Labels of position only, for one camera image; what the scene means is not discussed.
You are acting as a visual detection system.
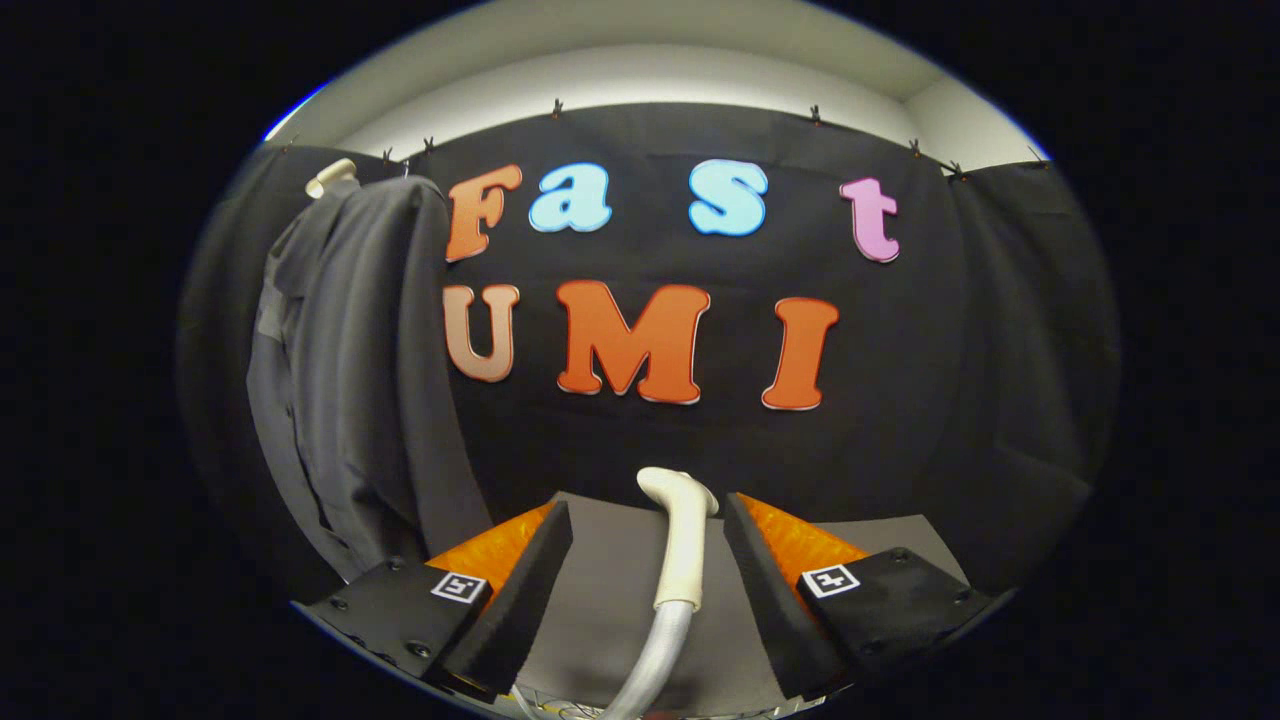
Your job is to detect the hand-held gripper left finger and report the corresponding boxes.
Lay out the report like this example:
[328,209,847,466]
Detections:
[300,500,574,701]

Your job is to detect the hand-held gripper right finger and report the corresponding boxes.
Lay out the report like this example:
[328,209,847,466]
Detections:
[722,492,1001,701]

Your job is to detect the cream garment steamer head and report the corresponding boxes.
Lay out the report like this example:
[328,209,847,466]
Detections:
[637,466,720,613]

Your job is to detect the dark grey button shirt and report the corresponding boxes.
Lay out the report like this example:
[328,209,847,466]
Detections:
[245,175,496,586]

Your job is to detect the cream clothes hanger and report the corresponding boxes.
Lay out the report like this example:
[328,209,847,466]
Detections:
[304,158,358,200]

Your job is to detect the grey cabinet with dark top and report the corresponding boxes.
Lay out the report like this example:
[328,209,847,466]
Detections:
[515,490,971,717]

